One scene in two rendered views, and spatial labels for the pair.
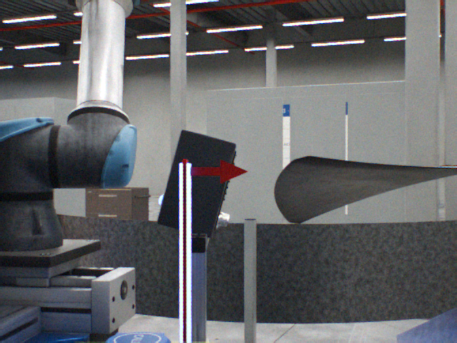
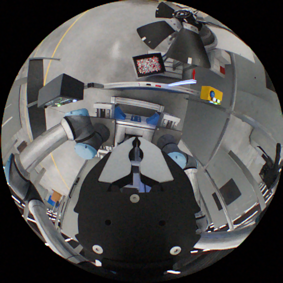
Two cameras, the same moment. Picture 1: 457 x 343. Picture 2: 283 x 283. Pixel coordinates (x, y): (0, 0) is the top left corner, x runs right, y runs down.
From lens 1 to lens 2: 0.95 m
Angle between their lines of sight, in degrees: 93
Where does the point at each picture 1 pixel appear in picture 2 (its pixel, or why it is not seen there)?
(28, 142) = (93, 144)
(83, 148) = (87, 125)
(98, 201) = not seen: hidden behind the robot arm
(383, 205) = (10, 96)
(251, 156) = (6, 130)
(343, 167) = (206, 60)
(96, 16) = (31, 162)
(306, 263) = (33, 90)
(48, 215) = (97, 128)
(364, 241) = (30, 78)
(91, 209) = not seen: hidden behind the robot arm
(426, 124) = not seen: outside the picture
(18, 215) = (104, 134)
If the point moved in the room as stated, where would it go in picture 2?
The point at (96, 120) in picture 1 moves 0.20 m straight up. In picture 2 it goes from (76, 127) to (40, 160)
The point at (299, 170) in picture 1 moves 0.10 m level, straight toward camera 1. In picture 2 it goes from (204, 65) to (217, 74)
